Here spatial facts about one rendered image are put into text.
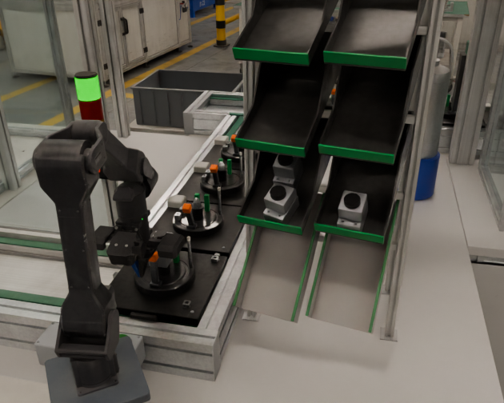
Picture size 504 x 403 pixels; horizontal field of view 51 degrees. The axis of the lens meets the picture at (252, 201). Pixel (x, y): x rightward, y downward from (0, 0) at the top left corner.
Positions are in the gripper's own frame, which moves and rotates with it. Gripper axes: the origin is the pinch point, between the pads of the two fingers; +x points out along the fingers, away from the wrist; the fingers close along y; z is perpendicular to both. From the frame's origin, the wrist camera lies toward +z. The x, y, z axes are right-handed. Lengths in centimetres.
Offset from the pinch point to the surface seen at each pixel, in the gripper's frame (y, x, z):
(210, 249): 7.1, 12.5, -25.8
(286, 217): 29.7, -12.4, -3.2
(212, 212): 3.3, 10.4, -40.8
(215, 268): 10.6, 12.5, -18.0
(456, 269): 71, 23, -45
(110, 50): -62, -14, -120
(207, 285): 10.7, 12.5, -11.0
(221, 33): -175, 90, -688
